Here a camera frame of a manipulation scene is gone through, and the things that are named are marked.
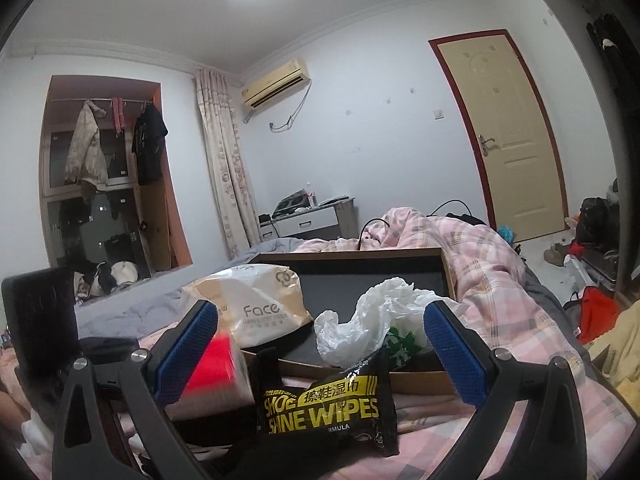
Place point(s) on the black hanging shirt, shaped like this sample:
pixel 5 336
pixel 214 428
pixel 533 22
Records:
pixel 149 145

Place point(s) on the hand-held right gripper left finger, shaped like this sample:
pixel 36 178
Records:
pixel 187 345

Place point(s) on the clear bottle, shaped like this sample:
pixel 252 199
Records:
pixel 313 195

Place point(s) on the shallow cardboard box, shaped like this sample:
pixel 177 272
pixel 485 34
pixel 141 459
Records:
pixel 350 280

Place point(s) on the wall air conditioner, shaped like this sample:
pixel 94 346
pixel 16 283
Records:
pixel 275 82

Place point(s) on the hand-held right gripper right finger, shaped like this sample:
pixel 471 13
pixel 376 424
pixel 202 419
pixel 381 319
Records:
pixel 452 355

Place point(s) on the cream door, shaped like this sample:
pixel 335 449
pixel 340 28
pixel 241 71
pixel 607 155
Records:
pixel 515 135

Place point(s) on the yellow cloth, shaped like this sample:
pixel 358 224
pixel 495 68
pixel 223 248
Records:
pixel 620 355

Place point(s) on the person's left forearm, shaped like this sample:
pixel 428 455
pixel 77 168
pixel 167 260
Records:
pixel 12 412

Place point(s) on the brown shoes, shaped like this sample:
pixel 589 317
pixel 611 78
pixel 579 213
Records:
pixel 554 256

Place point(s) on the white desk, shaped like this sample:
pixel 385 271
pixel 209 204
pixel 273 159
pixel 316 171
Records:
pixel 315 220

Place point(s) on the dark suitcase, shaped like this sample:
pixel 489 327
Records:
pixel 600 267

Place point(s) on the beige hanging jacket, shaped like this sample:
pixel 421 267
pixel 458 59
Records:
pixel 85 150

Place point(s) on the red white tissue pack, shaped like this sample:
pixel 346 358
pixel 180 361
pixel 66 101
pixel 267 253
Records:
pixel 220 365

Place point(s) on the white cloth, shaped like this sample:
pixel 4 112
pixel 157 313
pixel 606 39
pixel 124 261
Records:
pixel 40 435

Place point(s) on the floral beige curtain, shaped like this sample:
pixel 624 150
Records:
pixel 225 160

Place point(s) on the black hanging clothes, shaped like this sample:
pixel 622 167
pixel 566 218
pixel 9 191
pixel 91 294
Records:
pixel 612 60

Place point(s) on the pink hanging item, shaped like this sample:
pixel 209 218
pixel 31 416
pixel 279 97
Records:
pixel 118 115

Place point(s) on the green white packet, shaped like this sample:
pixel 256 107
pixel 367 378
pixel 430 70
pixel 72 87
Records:
pixel 402 347

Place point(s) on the black device on desk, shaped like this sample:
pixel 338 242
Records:
pixel 292 202

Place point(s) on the black yellow wipes pack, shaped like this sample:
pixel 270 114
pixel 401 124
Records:
pixel 325 405

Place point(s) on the red bag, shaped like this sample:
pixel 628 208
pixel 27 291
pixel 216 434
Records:
pixel 597 310

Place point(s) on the white plastic bag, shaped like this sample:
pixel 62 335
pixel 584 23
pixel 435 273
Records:
pixel 360 325

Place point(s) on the black bag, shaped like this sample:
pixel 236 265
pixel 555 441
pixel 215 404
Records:
pixel 595 222

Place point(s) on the pink plaid blanket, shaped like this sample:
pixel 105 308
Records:
pixel 500 280

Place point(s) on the beige tissue pack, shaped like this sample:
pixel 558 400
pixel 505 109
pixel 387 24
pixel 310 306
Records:
pixel 255 305

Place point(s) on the pile of clothes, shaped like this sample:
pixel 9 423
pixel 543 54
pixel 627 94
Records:
pixel 107 275

